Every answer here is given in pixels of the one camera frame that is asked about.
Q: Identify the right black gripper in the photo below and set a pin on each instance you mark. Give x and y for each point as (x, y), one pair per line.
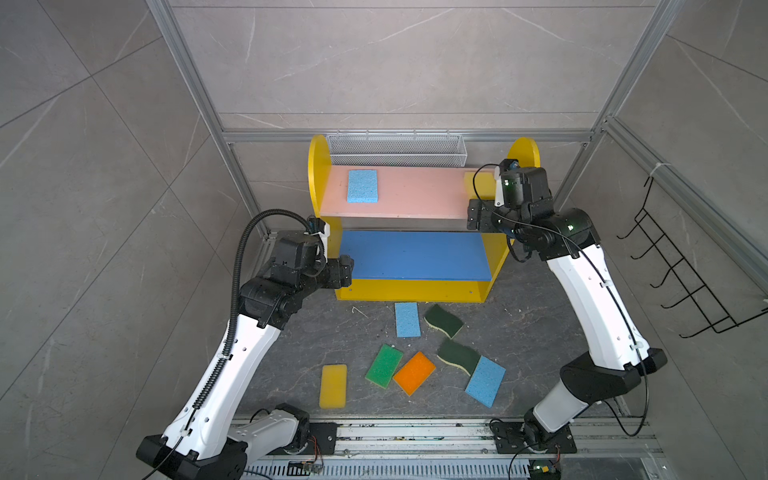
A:
(487, 208)

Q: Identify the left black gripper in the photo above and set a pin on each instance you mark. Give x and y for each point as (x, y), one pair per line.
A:
(338, 270)

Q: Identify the blue sponge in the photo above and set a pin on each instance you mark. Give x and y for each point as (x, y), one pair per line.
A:
(362, 187)
(407, 320)
(486, 381)

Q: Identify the yellow sponge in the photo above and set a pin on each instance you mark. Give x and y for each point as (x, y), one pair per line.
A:
(480, 185)
(333, 387)

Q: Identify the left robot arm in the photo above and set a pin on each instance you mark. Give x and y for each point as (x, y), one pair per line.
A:
(201, 443)

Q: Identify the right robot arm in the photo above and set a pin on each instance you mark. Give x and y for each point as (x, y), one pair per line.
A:
(618, 358)

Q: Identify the yellow shelf pink blue boards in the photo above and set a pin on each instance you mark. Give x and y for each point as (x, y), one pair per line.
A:
(413, 244)

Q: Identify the bright green sponge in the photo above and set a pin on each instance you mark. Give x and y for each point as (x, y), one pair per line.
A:
(384, 366)

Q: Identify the dark green sponge upper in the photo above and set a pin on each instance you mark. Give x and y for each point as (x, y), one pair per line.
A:
(440, 319)

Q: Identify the dark green sponge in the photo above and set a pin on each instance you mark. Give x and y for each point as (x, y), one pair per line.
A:
(440, 319)
(459, 356)

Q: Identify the metal mesh basket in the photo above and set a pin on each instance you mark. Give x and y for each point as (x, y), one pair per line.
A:
(398, 150)

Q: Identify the orange sponge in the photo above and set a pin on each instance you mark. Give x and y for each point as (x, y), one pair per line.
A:
(414, 373)

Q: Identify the dark green sponge lower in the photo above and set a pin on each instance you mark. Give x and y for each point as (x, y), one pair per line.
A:
(459, 356)

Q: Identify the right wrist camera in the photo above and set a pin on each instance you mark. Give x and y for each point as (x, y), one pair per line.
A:
(507, 165)

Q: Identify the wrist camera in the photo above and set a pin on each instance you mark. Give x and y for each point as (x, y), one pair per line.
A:
(507, 165)
(319, 227)

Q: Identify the white cable tie scrap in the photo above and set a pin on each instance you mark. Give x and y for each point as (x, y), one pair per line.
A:
(358, 311)

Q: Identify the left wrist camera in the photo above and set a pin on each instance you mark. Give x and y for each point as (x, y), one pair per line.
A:
(319, 227)

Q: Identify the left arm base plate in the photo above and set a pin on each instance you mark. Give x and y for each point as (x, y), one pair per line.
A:
(322, 435)

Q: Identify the aluminium mounting rail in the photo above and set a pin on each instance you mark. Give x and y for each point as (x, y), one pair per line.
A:
(463, 449)

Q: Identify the black wire hook rack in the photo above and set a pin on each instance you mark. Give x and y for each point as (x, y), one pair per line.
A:
(695, 290)

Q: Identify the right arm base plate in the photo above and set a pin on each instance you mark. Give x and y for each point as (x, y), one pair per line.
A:
(514, 436)

